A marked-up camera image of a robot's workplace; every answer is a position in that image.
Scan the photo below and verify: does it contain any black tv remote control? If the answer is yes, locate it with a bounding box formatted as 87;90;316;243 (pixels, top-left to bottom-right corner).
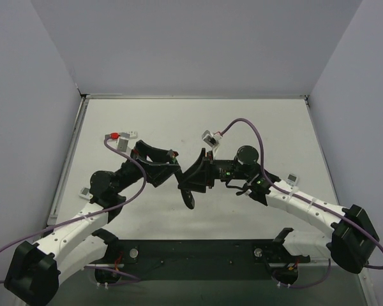
181;189;195;210

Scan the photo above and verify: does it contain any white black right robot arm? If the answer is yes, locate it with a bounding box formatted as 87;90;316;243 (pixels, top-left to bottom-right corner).
178;145;379;273

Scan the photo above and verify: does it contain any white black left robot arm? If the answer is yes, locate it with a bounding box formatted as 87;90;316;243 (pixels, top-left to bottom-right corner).
4;141;181;305

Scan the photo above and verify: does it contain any long white remote control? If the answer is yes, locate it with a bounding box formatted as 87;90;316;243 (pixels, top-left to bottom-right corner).
103;130;139;141

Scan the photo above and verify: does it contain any small white remote left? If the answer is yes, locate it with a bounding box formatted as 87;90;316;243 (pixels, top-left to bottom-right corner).
79;187;92;201

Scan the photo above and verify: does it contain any small white remote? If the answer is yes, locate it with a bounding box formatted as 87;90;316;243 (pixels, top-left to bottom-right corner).
79;187;92;201
287;173;299;187

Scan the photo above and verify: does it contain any small white remote right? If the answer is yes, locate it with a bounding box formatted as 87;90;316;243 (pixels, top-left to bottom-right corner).
287;173;299;187

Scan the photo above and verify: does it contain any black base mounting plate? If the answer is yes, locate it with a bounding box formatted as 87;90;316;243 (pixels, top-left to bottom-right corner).
94;238;310;284

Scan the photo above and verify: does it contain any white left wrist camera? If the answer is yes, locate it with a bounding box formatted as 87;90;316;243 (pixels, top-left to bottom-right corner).
116;137;129;152

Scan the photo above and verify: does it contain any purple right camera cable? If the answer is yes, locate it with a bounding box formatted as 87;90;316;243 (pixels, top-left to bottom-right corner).
218;118;383;289

